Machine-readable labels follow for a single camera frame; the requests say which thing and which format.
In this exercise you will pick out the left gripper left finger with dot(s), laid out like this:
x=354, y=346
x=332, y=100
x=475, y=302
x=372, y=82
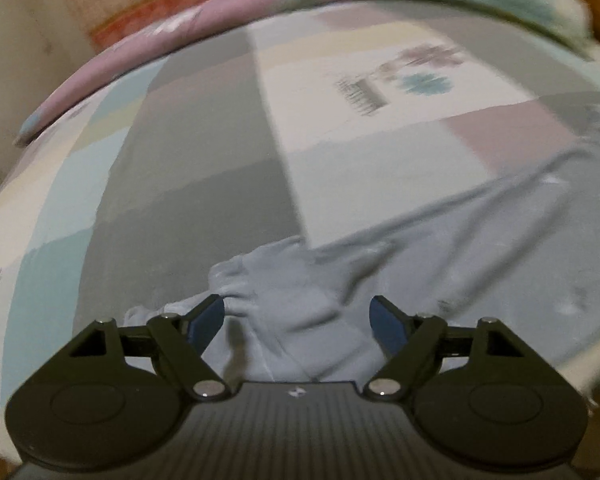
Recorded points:
x=181, y=341

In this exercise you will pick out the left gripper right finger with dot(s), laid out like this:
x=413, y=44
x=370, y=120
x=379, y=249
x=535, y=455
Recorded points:
x=411, y=343

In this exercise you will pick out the blue-grey printed pajama pants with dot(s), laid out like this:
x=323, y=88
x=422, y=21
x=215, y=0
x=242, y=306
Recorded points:
x=524, y=248

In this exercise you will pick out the patchwork pastel bed sheet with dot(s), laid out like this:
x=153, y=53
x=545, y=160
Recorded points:
x=405, y=93

